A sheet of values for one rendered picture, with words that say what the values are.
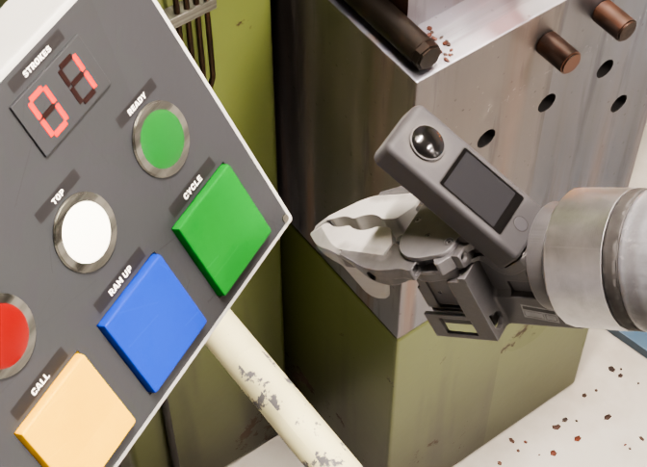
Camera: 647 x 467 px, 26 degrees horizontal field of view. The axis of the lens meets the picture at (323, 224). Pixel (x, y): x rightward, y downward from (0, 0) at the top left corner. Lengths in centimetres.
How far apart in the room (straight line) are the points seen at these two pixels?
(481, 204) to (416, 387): 93
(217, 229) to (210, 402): 87
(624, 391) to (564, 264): 138
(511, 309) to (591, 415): 125
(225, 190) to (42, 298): 19
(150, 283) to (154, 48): 17
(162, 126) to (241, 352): 47
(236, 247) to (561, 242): 32
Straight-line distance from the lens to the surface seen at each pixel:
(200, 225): 108
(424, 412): 190
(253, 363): 146
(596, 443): 219
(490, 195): 92
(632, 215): 86
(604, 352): 227
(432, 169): 90
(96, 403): 102
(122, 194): 103
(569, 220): 88
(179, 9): 136
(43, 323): 99
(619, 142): 173
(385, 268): 95
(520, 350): 198
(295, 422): 143
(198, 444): 202
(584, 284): 87
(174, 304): 106
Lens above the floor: 188
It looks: 52 degrees down
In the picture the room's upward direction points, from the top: straight up
